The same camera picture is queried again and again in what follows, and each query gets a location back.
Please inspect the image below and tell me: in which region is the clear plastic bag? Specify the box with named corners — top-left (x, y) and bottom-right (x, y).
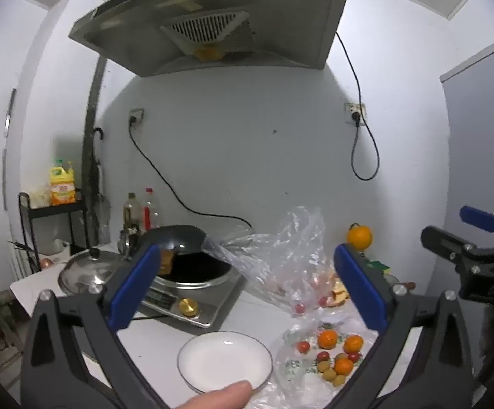
top-left (202, 206), bottom-right (350, 318)

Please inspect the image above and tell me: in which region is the orange peel piece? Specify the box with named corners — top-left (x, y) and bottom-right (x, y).
top-left (331, 279), bottom-right (350, 307)

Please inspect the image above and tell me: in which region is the dark oil bottle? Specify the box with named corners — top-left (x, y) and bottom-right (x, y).
top-left (123, 193), bottom-right (143, 233)

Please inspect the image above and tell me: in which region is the long metal handle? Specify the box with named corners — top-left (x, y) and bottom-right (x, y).
top-left (2, 88), bottom-right (17, 210)

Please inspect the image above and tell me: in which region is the black hood power cable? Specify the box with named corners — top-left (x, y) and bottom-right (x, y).
top-left (336, 31), bottom-right (380, 181)

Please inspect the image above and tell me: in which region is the white bag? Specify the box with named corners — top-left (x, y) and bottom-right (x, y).
top-left (29, 184), bottom-right (52, 209)

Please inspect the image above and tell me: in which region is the black pan wooden handle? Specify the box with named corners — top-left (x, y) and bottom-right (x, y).
top-left (144, 224), bottom-right (208, 275)

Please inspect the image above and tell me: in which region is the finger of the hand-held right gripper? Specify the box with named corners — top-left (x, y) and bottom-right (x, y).
top-left (420, 226), bottom-right (494, 267)
top-left (460, 205), bottom-right (494, 248)

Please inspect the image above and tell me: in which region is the grey vertical pipe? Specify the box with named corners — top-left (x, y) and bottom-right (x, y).
top-left (81, 56), bottom-right (108, 248)

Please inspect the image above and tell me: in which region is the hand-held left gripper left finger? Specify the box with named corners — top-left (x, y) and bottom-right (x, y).
top-left (20, 239), bottom-right (175, 409)

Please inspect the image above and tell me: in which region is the red-capped clear bottle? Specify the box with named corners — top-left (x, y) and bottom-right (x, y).
top-left (143, 188), bottom-right (161, 231)

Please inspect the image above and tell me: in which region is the yellow detergent bottle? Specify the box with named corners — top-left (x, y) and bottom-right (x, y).
top-left (50, 158), bottom-right (77, 206)

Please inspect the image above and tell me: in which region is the white plate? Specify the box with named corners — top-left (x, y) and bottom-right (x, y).
top-left (177, 331), bottom-right (273, 394)

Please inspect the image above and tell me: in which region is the white plastic container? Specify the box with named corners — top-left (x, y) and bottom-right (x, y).
top-left (42, 239), bottom-right (71, 265)

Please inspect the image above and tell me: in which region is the person's left hand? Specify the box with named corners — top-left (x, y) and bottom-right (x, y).
top-left (171, 380), bottom-right (254, 409)

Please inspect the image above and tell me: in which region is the printed plastic bag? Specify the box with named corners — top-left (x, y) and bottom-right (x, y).
top-left (251, 307), bottom-right (380, 409)

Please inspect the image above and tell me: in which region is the black shelf rack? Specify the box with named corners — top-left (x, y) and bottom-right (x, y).
top-left (18, 192), bottom-right (89, 273)

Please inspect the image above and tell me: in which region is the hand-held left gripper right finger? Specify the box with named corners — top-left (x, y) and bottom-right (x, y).
top-left (315, 243), bottom-right (474, 409)

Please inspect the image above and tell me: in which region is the black cooker power cable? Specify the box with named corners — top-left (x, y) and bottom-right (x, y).
top-left (128, 121), bottom-right (254, 228)

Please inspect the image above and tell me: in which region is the steel range hood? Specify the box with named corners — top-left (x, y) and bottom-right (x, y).
top-left (68, 0), bottom-right (353, 78)

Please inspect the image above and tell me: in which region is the hook-handled umbrella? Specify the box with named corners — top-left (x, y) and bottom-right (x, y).
top-left (91, 127), bottom-right (111, 243)

